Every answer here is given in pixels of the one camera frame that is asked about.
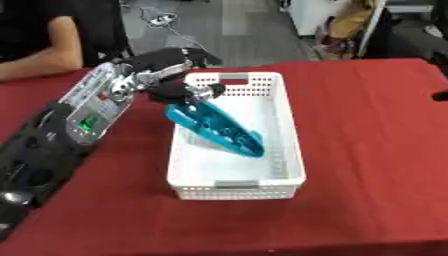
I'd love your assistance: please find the white plastic basket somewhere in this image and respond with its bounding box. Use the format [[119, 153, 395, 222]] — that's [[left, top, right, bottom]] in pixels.
[[164, 71, 308, 201]]

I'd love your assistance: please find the silver floor stand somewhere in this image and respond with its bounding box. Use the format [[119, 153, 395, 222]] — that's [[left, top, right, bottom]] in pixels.
[[138, 6, 207, 51]]

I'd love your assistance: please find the chair with tan cushion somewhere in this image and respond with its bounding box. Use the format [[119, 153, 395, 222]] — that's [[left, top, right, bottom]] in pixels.
[[313, 0, 391, 61]]

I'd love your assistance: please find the teal plastic toy boat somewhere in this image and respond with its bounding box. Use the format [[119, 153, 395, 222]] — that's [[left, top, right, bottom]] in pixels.
[[162, 100, 266, 159]]

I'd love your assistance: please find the person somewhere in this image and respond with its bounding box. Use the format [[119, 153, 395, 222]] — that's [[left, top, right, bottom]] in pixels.
[[0, 0, 132, 83]]

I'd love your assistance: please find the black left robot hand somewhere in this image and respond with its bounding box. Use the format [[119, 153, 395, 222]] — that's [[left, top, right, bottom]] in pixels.
[[112, 47, 228, 105]]

